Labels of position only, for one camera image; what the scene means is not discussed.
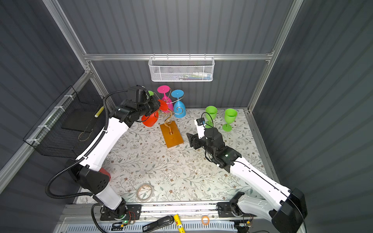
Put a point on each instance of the gold wire wine glass rack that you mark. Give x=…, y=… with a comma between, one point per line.
x=169, y=129

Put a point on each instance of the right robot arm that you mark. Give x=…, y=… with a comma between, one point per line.
x=286, y=209

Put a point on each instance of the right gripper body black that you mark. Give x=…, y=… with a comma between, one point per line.
x=196, y=141

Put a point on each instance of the red pencil cup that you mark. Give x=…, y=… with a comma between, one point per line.
x=103, y=171

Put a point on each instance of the red wine glass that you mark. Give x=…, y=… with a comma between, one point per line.
x=149, y=121

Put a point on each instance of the black wire wall basket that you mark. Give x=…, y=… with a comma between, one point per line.
x=70, y=127

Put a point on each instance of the white mesh wall basket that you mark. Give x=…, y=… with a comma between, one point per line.
x=186, y=69

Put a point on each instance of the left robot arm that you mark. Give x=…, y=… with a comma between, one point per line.
x=88, y=172

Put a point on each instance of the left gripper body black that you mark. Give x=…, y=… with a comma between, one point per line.
x=152, y=104

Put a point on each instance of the blue wine glass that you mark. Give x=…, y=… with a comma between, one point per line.
x=178, y=107

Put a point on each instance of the pink wine glass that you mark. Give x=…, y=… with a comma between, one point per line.
x=165, y=90

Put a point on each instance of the clear tape roll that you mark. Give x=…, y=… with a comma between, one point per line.
x=145, y=192

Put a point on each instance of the black stapler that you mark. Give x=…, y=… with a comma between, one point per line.
x=160, y=223

